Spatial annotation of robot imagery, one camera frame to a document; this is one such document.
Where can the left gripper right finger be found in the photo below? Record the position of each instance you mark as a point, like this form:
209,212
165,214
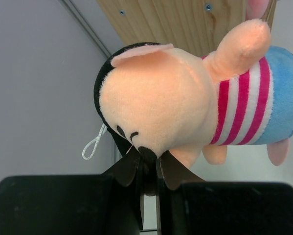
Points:
170,203

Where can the pink striped plush in shelf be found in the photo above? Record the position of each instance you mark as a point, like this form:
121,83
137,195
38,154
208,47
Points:
257,6

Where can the wooden two-tier shelf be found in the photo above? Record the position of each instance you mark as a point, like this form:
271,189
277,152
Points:
196,26

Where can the boy plush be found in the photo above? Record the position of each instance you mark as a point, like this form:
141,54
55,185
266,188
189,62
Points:
158,98

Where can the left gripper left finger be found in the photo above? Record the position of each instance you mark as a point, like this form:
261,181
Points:
122,196

